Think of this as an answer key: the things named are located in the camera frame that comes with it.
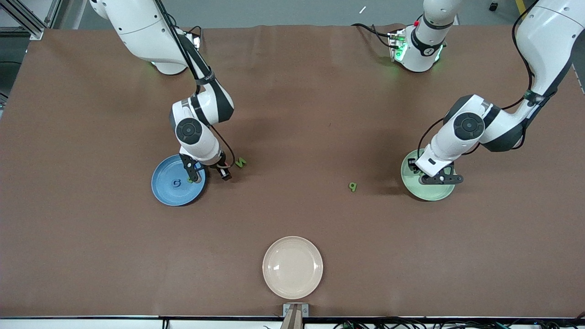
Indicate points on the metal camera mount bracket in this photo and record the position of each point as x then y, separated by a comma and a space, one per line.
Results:
295, 315

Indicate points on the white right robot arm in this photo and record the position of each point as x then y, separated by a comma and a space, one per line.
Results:
146, 27

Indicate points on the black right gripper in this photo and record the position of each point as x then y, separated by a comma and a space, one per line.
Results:
221, 167

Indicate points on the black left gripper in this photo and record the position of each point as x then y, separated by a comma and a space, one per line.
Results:
414, 165

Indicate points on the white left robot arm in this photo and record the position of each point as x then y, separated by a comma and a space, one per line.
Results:
548, 36

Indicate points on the green plate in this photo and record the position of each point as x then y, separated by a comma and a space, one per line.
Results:
429, 192

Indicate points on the white table edge rail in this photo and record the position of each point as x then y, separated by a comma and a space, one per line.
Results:
91, 323

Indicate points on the blue plate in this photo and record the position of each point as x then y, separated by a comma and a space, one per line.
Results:
164, 192

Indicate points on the green foam letter q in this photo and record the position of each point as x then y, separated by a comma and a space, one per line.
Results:
353, 188

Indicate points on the black caster wheel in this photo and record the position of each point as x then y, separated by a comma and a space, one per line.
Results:
493, 5

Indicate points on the brown table cover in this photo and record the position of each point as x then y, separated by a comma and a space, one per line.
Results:
292, 114

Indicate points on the green foam letter N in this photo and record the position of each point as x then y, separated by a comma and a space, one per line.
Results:
241, 162

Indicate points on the beige plate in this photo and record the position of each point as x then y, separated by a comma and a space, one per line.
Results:
292, 267

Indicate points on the aluminium frame extrusion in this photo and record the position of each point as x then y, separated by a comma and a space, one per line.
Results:
32, 27

